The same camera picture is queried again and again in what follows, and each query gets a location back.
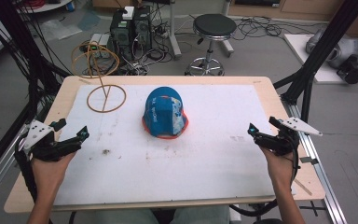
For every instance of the black computer tower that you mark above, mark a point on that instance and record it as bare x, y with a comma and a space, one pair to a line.
121, 37
142, 29

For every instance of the person's right hand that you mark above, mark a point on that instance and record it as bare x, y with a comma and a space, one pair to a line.
279, 169

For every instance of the clear plastic sheet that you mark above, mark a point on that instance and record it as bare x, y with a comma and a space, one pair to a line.
60, 29

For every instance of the person's left hand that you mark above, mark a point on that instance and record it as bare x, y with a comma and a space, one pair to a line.
48, 174

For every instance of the grey power adapter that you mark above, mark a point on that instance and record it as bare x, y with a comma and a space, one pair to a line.
100, 39

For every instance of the white box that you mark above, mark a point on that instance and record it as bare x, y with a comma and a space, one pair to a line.
128, 13

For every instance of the white floor platform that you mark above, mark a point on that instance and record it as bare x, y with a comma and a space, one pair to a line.
323, 74

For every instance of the grey robot shell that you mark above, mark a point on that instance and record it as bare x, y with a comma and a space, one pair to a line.
343, 49

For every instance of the black frame strut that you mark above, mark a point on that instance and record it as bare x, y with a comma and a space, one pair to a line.
15, 46
323, 53

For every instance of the black device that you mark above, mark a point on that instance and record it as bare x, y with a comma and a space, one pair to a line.
354, 71

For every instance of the blue cap with orange trim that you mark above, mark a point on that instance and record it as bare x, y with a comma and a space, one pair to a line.
164, 112

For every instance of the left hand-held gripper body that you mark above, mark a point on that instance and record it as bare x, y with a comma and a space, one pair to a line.
38, 132

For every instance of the thin wooden stick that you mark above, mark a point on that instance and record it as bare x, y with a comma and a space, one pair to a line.
303, 187

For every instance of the white table leg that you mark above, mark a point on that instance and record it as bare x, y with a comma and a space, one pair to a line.
174, 34

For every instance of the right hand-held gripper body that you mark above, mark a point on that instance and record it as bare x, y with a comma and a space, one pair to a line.
292, 126

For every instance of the white foam board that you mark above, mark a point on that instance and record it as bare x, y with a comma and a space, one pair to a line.
199, 168

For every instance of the black round stool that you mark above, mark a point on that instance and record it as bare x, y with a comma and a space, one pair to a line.
214, 26

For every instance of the aluminium rail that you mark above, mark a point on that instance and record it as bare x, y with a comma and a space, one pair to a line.
317, 174
0, 174

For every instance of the blue tape roll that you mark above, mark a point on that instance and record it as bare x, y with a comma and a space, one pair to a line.
70, 6

